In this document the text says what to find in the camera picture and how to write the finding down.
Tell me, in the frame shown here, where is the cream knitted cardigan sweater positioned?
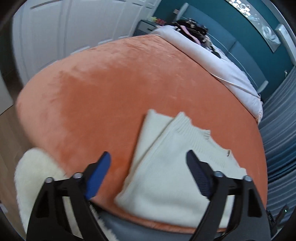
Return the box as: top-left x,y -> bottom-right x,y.
115,109 -> 247,228

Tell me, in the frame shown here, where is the white fluffy rug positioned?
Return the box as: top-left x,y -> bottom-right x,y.
14,148 -> 117,240

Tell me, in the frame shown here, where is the orange velvet bed cover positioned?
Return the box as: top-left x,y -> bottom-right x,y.
16,33 -> 268,233

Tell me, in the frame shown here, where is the pale pink duvet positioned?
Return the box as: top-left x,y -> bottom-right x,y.
151,25 -> 263,123

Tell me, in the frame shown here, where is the teal upholstered headboard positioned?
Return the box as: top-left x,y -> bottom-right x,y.
152,0 -> 290,98

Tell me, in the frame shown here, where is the white panelled wardrobe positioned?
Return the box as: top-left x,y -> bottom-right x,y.
12,0 -> 160,85

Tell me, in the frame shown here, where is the dark bedside table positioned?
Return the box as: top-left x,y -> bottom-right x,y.
132,16 -> 166,37

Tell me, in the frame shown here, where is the white wall air conditioner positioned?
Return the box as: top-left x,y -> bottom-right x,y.
275,24 -> 296,66

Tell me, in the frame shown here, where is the silver framed wall picture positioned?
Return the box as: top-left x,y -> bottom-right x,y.
226,0 -> 281,53

